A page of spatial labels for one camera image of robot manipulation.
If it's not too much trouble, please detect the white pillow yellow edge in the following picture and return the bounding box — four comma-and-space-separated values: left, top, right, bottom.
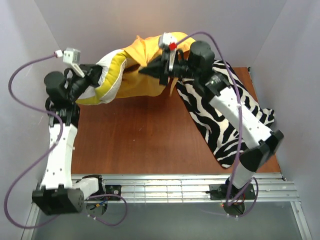
76, 49, 128, 106

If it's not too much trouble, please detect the yellow pillowcase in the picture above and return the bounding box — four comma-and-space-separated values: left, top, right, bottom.
116, 31, 197, 99

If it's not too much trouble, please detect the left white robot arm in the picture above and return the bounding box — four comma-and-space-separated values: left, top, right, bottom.
32, 64, 106, 216

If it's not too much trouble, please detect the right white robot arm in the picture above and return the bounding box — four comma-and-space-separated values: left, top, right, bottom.
139, 40, 284, 191

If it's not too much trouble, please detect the zebra striped blanket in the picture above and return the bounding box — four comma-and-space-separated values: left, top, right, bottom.
175, 66, 275, 169

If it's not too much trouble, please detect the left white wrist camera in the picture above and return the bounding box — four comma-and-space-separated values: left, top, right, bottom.
62, 47, 85, 78

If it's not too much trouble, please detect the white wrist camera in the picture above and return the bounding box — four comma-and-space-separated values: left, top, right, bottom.
62, 47, 85, 78
158, 32, 177, 73

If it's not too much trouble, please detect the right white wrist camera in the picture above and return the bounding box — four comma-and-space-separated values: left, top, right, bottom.
158, 32, 177, 73

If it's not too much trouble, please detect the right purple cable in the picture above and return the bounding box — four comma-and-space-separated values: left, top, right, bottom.
174, 31, 260, 220

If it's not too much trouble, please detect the purple cable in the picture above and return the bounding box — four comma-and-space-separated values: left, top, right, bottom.
174, 31, 260, 220
3, 51, 128, 230

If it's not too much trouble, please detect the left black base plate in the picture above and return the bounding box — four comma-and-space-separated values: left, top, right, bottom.
102, 184, 122, 201

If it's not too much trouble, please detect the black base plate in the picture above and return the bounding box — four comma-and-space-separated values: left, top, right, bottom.
102, 184, 122, 201
205, 183, 256, 200

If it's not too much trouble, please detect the aluminium rail frame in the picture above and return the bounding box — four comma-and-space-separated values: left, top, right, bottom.
21, 67, 312, 240

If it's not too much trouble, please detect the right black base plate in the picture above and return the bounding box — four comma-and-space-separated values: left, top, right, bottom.
205, 183, 256, 200

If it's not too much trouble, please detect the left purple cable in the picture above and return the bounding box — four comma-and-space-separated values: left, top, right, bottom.
3, 51, 128, 230

